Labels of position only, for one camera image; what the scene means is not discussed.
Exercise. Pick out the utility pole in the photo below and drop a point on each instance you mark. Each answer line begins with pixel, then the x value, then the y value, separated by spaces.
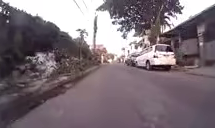
pixel 95 31

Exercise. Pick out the low house with roof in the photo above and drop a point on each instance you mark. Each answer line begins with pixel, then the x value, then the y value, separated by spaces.
pixel 198 36

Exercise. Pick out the white car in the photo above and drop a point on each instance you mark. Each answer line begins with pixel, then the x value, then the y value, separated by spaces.
pixel 156 56

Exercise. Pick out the dark car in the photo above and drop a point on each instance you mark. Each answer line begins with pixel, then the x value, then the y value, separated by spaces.
pixel 131 59

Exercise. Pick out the grey pavement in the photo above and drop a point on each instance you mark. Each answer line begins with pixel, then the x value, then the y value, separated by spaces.
pixel 205 70

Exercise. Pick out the dark green hedge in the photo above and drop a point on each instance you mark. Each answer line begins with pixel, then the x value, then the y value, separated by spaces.
pixel 28 36

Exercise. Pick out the small thin tree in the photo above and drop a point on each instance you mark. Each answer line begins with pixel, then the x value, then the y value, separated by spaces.
pixel 82 33

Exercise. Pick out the tall palm tree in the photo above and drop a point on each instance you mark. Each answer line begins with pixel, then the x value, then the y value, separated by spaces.
pixel 165 20

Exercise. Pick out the grey asphalt road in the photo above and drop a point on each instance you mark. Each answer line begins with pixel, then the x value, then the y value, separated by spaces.
pixel 128 100

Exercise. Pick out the pale rock heap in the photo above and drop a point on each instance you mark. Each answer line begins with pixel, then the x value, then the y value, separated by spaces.
pixel 41 63

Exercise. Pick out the large leafy tree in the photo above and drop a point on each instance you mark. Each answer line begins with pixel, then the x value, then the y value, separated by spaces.
pixel 141 13

